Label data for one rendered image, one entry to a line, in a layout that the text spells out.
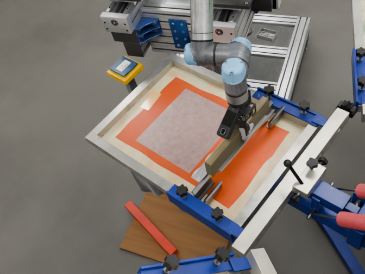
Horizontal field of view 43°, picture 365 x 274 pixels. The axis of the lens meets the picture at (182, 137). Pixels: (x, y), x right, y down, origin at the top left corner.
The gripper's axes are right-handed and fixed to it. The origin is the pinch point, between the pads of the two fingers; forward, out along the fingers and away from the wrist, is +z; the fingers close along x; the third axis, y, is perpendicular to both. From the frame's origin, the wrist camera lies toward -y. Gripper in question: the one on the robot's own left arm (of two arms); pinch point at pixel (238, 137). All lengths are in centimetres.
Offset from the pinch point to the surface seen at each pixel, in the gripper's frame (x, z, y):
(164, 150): 28.7, 13.7, -14.0
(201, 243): 28, 107, -14
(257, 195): -15.7, 10.2, -12.0
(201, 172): 9.1, 13.3, -14.4
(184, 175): 14.0, 13.7, -19.0
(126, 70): 74, 12, 11
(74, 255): 86, 109, -63
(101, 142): 52, 10, -27
